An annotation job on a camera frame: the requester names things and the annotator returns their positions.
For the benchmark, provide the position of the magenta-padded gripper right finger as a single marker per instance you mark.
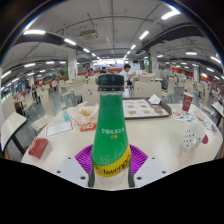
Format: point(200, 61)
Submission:
point(150, 170)

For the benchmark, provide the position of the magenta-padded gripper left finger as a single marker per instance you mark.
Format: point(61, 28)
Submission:
point(71, 170)

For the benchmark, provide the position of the green drink bottle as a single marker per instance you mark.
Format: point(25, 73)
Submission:
point(110, 133)

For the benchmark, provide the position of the small red box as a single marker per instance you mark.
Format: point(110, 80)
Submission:
point(38, 148)

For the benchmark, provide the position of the white printed paper sheet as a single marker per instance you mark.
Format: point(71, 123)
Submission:
point(59, 129)

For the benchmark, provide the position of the flat red paper packet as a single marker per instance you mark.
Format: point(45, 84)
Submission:
point(88, 127)

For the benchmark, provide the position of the white polka-dot mug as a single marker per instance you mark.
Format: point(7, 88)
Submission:
point(193, 138)

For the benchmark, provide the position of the small clear sanitizer bottle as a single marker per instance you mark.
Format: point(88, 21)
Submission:
point(66, 116)

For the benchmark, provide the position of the food wrapper with fries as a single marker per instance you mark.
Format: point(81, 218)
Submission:
point(85, 113)

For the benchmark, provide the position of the dark food tray, paper liner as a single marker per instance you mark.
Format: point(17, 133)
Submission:
point(143, 108)

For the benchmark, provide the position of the colourful printed leaflet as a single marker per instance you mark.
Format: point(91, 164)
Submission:
point(183, 116)

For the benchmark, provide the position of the flat round red coaster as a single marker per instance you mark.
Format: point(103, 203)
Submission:
point(205, 139)

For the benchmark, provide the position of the white crumpled napkin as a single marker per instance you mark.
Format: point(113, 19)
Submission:
point(154, 99)

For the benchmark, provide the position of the clear plastic bag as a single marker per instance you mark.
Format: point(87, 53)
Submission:
point(208, 124)

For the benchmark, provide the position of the white side table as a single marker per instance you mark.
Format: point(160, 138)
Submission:
point(218, 108)
point(11, 126)

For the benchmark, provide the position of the red paper cup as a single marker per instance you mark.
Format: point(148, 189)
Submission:
point(187, 101)

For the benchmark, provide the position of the group of beige chairs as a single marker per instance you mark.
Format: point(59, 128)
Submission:
point(146, 88)

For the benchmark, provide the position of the person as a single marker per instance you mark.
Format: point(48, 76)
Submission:
point(103, 70)
point(127, 75)
point(90, 72)

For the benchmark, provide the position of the ceiling air conditioner unit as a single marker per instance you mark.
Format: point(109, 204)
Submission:
point(88, 35)

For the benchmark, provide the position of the group of ceiling lights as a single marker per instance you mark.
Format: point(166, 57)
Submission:
point(33, 32)

